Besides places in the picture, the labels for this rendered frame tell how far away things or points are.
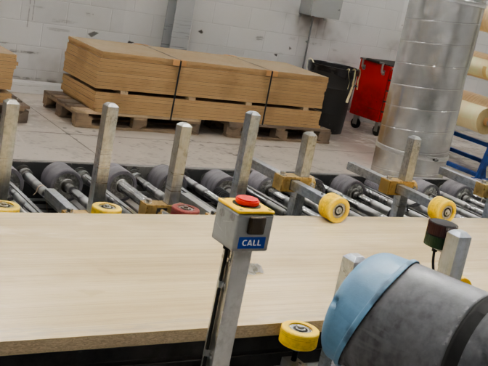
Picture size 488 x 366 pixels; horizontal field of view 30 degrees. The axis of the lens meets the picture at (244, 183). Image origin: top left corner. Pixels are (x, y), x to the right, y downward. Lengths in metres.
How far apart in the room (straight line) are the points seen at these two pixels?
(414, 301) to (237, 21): 9.03
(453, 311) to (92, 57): 7.16
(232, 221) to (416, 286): 0.69
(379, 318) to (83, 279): 1.21
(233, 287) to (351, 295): 0.71
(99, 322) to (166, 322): 0.14
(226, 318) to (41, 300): 0.44
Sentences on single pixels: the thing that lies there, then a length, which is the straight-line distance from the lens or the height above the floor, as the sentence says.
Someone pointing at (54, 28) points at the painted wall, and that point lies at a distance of 8.92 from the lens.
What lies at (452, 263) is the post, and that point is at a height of 1.11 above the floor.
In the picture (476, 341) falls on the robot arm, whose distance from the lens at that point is 0.77.
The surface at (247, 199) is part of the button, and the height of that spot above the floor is 1.23.
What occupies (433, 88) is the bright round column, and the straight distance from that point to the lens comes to 5.88.
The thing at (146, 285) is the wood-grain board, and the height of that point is 0.90.
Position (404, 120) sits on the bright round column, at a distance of 5.92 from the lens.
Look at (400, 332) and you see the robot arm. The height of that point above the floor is 1.33.
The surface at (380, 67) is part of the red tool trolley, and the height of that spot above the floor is 0.74.
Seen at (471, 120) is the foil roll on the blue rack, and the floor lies 0.54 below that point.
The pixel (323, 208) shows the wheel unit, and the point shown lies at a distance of 2.72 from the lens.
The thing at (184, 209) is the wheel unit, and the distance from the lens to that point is 2.55.
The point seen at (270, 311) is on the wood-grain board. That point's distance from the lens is 1.95.
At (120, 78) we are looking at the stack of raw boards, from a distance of 7.80.
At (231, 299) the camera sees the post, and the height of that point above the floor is 1.06.
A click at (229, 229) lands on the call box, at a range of 1.47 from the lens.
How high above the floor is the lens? 1.60
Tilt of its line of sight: 14 degrees down
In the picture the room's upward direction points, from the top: 11 degrees clockwise
